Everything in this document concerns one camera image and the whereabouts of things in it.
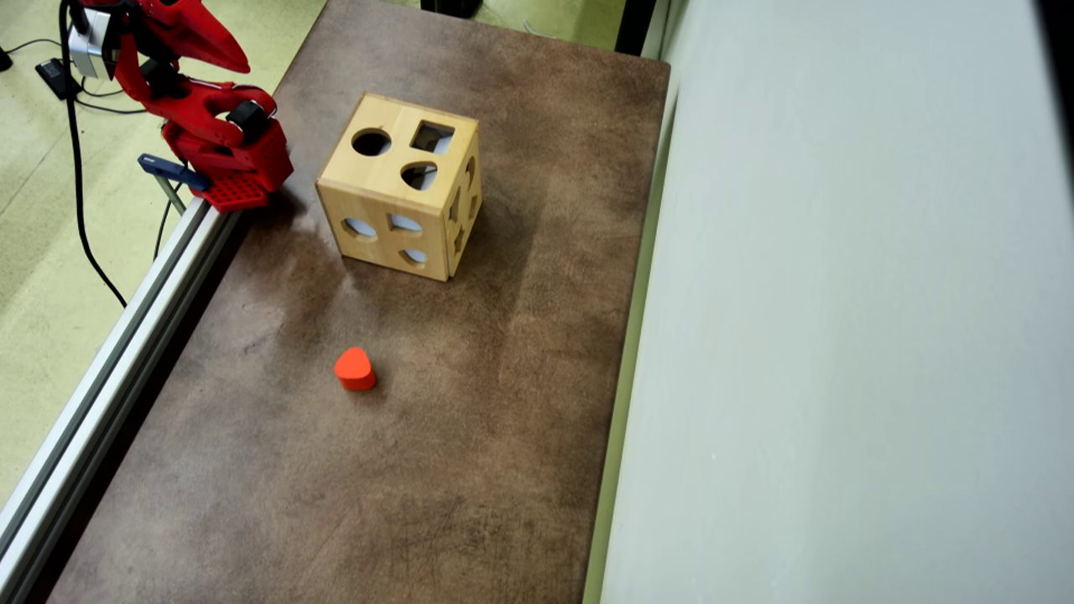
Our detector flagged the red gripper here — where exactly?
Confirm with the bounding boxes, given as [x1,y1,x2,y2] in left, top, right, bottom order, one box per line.
[80,0,252,75]

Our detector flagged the wooden shape sorter box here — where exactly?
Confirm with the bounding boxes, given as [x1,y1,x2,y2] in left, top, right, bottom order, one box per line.
[315,91,483,283]

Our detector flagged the blue table clamp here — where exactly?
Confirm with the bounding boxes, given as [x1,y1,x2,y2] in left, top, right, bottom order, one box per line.
[138,153,211,216]

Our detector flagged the black power adapter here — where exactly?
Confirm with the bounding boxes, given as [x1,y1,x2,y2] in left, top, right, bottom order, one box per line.
[34,57,83,102]

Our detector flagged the black object on floor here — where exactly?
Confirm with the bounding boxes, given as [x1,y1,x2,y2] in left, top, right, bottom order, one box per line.
[420,0,485,20]

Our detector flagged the orange rounded triangle block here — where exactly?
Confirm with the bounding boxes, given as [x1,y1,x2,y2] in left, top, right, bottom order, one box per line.
[334,346,378,392]

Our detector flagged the pale grey partition panel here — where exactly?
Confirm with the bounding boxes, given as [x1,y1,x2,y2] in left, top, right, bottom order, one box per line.
[585,0,1074,604]

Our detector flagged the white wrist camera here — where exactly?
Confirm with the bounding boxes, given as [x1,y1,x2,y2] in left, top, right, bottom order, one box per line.
[66,7,116,81]

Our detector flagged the thin black adapter cable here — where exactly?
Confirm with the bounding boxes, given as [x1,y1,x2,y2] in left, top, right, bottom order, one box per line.
[0,38,148,116]

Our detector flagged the thick black camera cable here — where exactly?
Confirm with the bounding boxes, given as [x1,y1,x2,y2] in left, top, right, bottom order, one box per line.
[57,0,128,310]

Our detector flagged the aluminium profile rail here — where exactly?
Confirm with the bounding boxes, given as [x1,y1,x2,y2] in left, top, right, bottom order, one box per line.
[0,196,244,604]

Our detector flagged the dark vertical post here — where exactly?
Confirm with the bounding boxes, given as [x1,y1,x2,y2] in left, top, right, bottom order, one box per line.
[614,0,658,59]

